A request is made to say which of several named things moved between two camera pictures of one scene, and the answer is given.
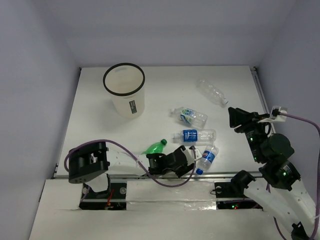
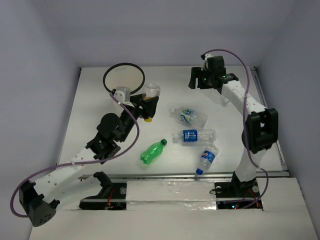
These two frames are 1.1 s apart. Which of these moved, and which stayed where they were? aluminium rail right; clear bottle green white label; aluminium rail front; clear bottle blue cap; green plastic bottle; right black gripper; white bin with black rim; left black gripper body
Moved: right black gripper; left black gripper body
Stayed: aluminium rail right; green plastic bottle; clear bottle green white label; clear bottle blue cap; white bin with black rim; aluminium rail front
